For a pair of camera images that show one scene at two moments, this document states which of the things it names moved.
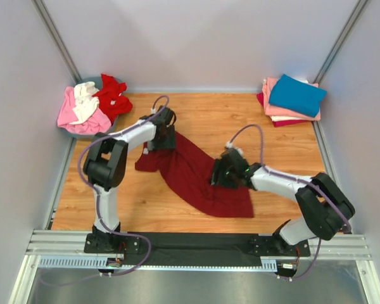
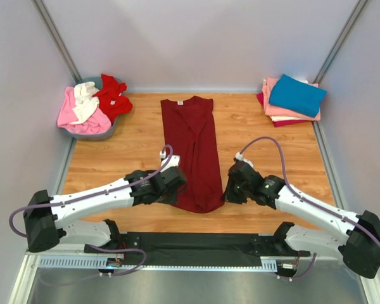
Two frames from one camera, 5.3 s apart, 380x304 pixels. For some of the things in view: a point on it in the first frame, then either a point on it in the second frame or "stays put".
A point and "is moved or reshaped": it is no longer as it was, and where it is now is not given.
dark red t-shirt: [190, 171] is moved or reshaped
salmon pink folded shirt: [277, 111] stays put
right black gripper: [216, 173] → [228, 196]
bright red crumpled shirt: [110, 101] stays put
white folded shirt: [275, 118] stays put
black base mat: [200, 249] stays put
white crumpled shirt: [86, 104] stays put
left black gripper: [169, 144] → [171, 199]
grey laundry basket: [96, 80] stays put
